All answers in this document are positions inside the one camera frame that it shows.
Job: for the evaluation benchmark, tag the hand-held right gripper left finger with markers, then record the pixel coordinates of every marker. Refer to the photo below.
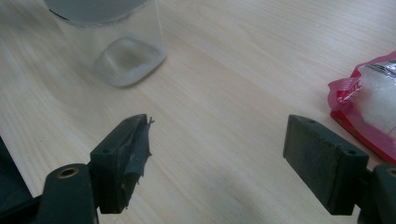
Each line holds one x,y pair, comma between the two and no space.
118,161

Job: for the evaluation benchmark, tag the clear jar with grey lid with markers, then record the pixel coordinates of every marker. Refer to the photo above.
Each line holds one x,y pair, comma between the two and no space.
124,59

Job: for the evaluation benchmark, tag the pink bag of white powder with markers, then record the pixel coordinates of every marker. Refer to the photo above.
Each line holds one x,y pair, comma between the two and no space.
373,96

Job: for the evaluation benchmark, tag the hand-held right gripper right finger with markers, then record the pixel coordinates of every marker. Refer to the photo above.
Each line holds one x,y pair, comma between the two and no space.
317,158

